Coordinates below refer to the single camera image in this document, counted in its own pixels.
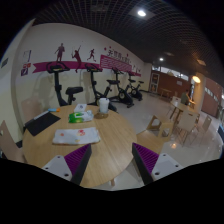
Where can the white stylus pen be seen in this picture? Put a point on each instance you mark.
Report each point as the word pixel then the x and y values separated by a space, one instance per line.
pixel 40 115

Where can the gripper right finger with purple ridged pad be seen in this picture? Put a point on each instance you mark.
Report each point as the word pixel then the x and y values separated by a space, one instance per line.
pixel 153 166

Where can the white chair right group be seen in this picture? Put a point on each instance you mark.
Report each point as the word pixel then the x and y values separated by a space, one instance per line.
pixel 186 124

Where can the low wooden stool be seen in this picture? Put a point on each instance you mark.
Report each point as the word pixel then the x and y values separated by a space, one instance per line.
pixel 162 125

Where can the green wet wipes pack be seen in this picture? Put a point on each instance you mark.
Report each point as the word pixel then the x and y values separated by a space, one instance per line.
pixel 80 117

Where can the person in green shirt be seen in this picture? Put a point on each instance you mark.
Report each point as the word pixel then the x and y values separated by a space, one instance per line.
pixel 185 97

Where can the orange blue marker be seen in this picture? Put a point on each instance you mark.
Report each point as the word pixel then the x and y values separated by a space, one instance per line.
pixel 54 109

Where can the round wooden table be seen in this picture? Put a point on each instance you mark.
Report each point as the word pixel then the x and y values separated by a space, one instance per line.
pixel 109 158

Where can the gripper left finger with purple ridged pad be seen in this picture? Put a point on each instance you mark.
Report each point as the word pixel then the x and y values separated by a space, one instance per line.
pixel 72 166

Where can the white table right side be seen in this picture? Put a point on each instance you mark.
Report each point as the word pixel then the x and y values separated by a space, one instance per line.
pixel 181 107

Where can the white plastic cup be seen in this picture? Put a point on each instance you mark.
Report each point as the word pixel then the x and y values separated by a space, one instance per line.
pixel 103 105

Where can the small white box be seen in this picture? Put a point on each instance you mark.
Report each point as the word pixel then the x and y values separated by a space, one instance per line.
pixel 80 108

